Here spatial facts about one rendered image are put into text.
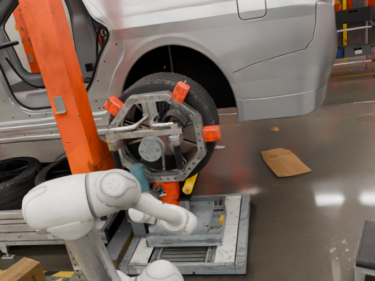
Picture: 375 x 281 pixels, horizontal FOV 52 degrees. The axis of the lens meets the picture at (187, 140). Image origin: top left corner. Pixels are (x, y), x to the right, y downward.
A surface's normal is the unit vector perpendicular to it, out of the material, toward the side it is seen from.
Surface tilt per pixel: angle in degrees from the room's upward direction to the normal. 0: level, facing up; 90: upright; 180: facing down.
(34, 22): 90
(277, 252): 0
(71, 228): 117
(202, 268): 90
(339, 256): 0
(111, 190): 52
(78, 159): 90
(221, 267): 90
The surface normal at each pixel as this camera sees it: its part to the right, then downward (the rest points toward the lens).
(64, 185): -0.11, -0.69
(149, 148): -0.18, 0.39
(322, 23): 0.44, 0.24
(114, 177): 0.17, -0.22
